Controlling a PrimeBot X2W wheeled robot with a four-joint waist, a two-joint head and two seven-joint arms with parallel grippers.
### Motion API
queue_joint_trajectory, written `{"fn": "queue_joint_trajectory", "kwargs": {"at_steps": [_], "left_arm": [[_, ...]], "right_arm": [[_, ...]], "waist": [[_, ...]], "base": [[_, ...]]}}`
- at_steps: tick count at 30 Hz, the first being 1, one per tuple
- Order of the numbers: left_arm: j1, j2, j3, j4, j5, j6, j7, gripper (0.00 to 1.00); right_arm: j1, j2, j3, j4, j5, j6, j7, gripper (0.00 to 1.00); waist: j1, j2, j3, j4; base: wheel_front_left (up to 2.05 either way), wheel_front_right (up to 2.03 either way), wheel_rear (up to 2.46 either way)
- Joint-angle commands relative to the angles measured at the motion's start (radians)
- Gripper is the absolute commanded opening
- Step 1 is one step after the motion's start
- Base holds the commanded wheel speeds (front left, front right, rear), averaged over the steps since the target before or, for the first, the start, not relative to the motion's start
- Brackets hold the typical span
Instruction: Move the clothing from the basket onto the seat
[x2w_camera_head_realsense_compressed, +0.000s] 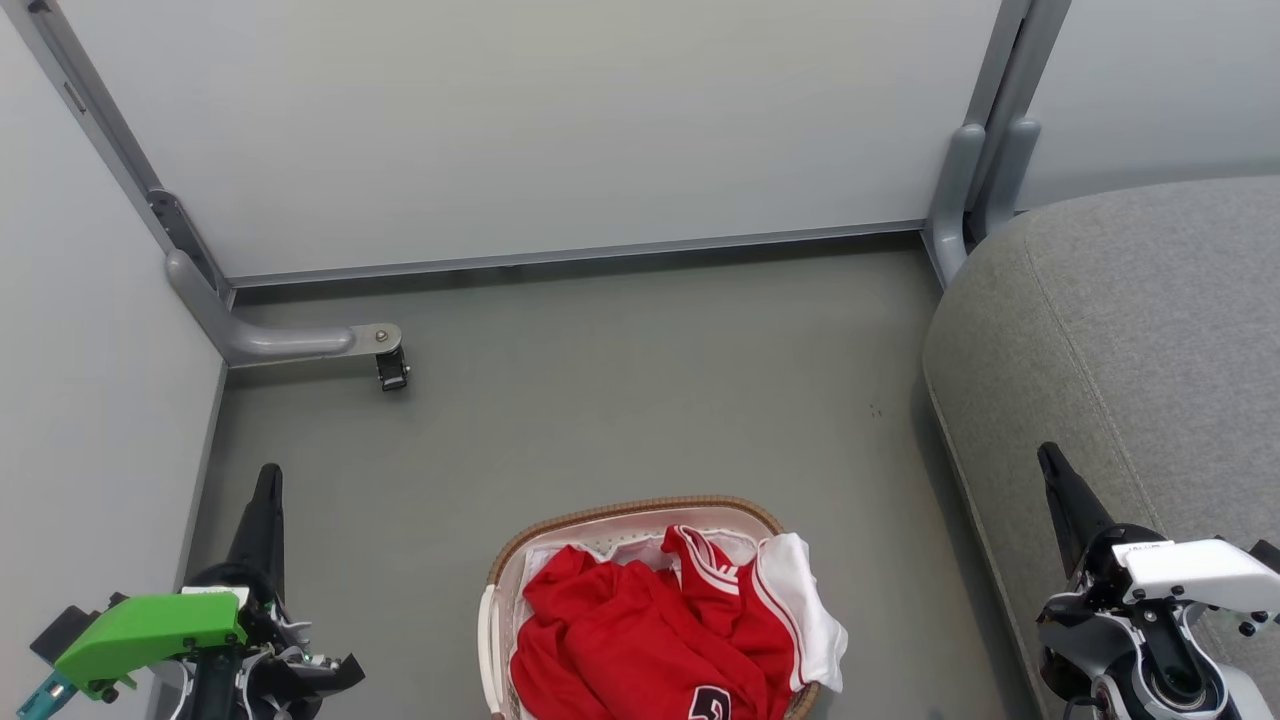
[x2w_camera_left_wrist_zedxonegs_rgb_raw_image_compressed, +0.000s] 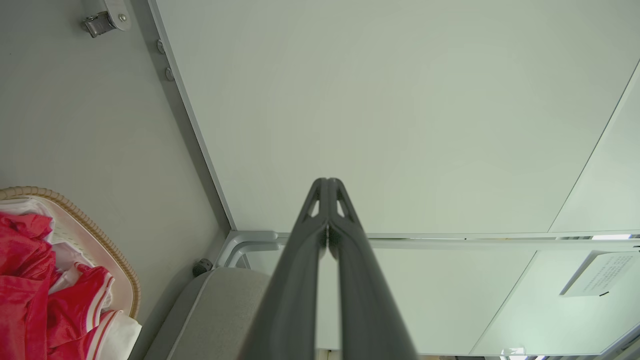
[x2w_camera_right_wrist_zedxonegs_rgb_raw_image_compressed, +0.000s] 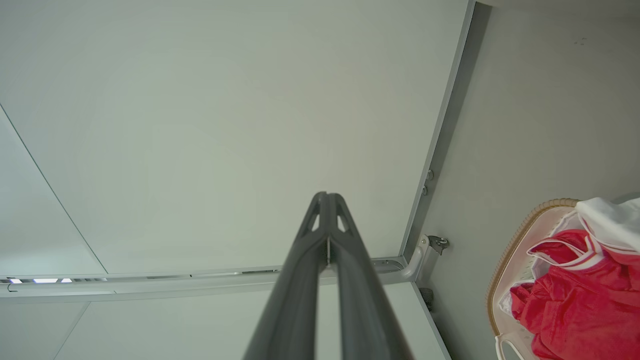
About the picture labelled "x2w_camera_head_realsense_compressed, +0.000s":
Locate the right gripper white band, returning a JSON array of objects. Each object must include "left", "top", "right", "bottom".
[{"left": 1037, "top": 442, "right": 1280, "bottom": 636}]

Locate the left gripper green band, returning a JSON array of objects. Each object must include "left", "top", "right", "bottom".
[{"left": 55, "top": 463, "right": 366, "bottom": 720}]

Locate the red jersey white trim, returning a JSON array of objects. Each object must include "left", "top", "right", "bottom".
[{"left": 660, "top": 525, "right": 849, "bottom": 720}]

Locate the grey fabric sofa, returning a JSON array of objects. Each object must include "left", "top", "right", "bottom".
[{"left": 922, "top": 175, "right": 1280, "bottom": 720}]

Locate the grey partition leg with foot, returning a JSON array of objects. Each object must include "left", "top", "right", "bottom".
[{"left": 0, "top": 0, "right": 403, "bottom": 369}]

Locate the woven laundry basket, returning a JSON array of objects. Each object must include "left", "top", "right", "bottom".
[{"left": 477, "top": 495, "right": 823, "bottom": 720}]

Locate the left arm black cable teal plug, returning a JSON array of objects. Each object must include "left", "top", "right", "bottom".
[{"left": 15, "top": 668, "right": 79, "bottom": 720}]

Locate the grey partition double post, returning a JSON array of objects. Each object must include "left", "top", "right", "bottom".
[{"left": 920, "top": 0, "right": 1071, "bottom": 291}]

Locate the grey partition bottom rail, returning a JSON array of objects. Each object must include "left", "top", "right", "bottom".
[{"left": 228, "top": 220, "right": 926, "bottom": 291}]

